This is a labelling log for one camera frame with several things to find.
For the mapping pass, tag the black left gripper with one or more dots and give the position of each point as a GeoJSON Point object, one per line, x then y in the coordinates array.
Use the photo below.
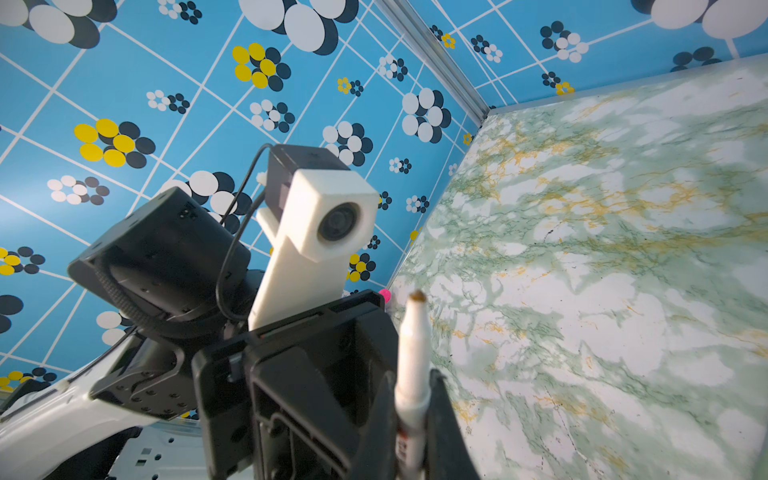
{"type": "Point", "coordinates": [291, 400]}

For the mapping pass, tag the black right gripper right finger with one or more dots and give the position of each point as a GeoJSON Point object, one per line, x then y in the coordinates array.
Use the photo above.
{"type": "Point", "coordinates": [447, 457]}

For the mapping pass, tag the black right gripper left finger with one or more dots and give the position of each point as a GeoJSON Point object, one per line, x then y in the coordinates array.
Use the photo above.
{"type": "Point", "coordinates": [376, 455]}

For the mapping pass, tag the white marker pen yellow end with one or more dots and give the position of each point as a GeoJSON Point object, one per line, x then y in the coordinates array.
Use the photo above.
{"type": "Point", "coordinates": [412, 391]}

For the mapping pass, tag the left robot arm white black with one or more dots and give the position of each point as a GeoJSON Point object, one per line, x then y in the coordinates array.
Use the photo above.
{"type": "Point", "coordinates": [181, 280]}

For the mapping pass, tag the plush toy with glasses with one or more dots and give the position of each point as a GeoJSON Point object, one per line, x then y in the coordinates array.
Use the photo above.
{"type": "Point", "coordinates": [384, 295]}

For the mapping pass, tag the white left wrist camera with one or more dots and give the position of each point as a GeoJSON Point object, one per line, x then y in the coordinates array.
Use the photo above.
{"type": "Point", "coordinates": [317, 214]}

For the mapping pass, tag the aluminium corner post left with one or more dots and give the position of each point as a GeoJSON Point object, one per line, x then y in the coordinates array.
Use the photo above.
{"type": "Point", "coordinates": [430, 51]}

